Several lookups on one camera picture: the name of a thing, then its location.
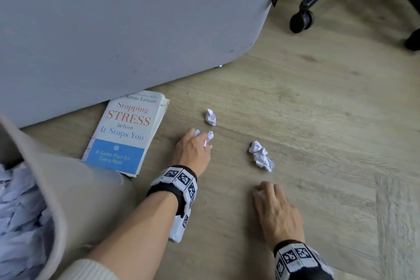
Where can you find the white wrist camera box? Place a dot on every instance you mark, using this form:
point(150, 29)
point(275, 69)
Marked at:
point(180, 227)

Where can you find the person's left hand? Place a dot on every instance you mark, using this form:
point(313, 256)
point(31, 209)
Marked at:
point(192, 155)

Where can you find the black wristband with marker tags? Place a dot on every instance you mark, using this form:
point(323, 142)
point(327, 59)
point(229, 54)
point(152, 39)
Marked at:
point(298, 260)
point(174, 184)

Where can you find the blue and white book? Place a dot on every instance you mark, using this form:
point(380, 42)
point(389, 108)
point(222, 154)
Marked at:
point(124, 132)

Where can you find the beige waste bin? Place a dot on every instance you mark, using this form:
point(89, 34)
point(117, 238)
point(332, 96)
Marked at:
point(82, 197)

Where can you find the grey felt partition panel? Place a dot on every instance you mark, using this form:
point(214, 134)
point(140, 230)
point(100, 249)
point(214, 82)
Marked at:
point(115, 27)

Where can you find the small paper piece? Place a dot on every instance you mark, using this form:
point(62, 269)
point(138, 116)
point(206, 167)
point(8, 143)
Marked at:
point(257, 149)
point(210, 135)
point(265, 163)
point(211, 117)

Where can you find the person's left forearm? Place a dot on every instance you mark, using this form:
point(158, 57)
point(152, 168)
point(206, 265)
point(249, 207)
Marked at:
point(131, 224)

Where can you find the person's right hand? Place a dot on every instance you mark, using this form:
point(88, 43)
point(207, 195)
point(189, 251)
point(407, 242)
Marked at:
point(279, 217)

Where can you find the dense heap of paper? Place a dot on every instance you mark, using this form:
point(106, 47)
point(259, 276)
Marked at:
point(23, 217)

